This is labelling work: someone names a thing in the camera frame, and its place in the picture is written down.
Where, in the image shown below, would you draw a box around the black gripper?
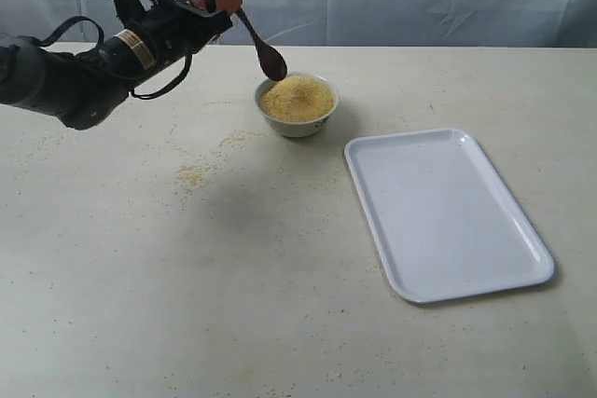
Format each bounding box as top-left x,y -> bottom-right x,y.
132,0 -> 243,72

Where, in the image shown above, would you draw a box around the dark brown wooden spoon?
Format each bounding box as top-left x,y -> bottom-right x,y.
214,6 -> 287,81

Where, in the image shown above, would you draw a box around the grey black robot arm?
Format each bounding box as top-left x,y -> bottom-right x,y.
1,0 -> 243,130

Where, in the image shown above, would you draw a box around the white ceramic bowl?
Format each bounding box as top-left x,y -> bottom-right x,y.
254,72 -> 340,138

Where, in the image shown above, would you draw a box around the white rectangular plastic tray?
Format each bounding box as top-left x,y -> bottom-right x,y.
344,128 -> 555,304

